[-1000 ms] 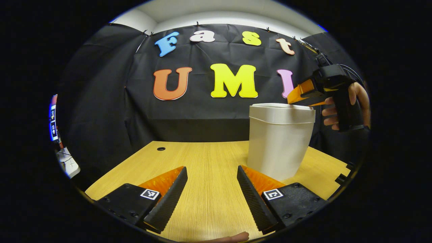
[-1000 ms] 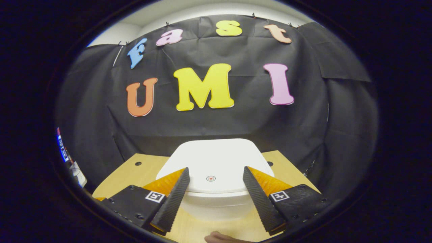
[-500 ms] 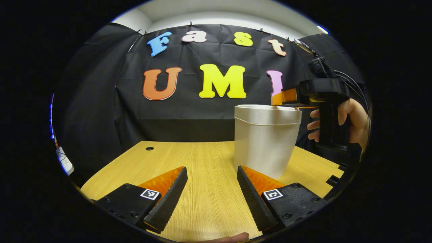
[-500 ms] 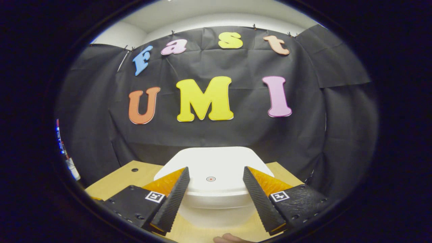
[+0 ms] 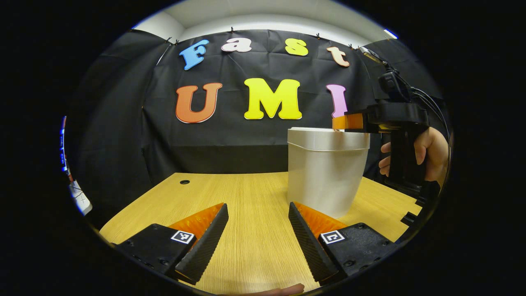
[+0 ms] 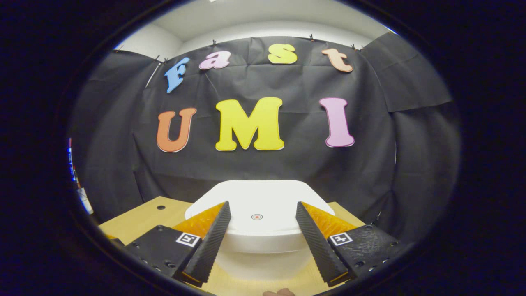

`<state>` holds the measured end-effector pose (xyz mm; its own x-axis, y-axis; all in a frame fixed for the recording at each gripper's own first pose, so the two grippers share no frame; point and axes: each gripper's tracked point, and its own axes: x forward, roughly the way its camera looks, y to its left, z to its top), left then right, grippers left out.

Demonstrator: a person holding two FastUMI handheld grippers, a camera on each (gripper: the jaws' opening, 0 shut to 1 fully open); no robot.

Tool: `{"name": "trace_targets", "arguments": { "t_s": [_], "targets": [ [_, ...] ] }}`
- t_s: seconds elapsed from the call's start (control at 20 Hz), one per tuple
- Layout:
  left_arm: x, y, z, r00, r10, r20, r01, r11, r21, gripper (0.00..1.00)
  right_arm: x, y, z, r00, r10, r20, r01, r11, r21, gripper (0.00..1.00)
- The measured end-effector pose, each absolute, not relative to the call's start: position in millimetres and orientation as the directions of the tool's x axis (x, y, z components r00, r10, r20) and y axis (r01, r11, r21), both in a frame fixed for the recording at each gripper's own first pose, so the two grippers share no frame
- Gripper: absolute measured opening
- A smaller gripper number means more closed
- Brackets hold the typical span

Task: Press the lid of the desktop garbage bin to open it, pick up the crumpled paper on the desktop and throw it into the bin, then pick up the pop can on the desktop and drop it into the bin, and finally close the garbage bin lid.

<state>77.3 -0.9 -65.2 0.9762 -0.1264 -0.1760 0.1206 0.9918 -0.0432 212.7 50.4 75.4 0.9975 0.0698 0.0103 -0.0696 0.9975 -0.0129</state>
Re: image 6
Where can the white plastic device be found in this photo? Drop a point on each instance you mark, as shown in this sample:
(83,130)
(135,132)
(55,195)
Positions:
(85,201)

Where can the white garbage bin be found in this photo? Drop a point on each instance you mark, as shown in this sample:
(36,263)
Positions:
(263,197)

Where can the black backdrop cloth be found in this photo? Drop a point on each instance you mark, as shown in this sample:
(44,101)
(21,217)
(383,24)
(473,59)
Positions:
(370,172)

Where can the blue framed screen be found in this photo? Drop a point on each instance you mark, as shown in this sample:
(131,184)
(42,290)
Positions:
(71,164)

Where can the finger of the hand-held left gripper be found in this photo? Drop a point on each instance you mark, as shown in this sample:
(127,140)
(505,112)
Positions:
(114,239)

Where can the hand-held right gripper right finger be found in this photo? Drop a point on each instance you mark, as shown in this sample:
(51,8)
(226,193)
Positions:
(318,246)

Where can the wooden desktop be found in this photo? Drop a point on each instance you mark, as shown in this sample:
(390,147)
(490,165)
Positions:
(139,224)

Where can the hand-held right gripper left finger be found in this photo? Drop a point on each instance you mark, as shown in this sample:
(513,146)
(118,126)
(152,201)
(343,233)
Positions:
(211,246)

